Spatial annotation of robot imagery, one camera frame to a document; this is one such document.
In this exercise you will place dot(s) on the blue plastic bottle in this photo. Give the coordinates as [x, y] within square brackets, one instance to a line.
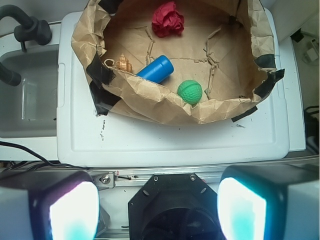
[158, 70]

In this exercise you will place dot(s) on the black octagonal mount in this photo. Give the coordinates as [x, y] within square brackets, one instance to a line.
[174, 207]

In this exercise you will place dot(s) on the brown paper bag tray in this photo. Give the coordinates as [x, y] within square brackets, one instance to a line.
[227, 46]

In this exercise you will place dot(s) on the white plastic bin lid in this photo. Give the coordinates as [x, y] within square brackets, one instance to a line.
[85, 138]

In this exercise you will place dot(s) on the green dimpled ball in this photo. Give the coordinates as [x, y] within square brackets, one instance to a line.
[190, 91]

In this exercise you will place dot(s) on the golden toy figurine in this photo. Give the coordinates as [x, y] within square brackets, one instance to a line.
[121, 64]

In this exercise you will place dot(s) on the red crumpled paper ball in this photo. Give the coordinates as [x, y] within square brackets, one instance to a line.
[166, 20]

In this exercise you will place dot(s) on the white power adapter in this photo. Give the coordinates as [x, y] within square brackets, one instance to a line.
[312, 52]

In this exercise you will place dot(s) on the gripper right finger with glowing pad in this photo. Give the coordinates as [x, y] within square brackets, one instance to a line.
[270, 202]

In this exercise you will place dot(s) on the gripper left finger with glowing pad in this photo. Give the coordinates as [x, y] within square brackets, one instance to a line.
[48, 205]

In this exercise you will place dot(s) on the aluminium extrusion rail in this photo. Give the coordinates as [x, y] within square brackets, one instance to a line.
[210, 174]

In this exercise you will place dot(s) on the translucent grey plastic tub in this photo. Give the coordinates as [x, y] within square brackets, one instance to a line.
[29, 109]

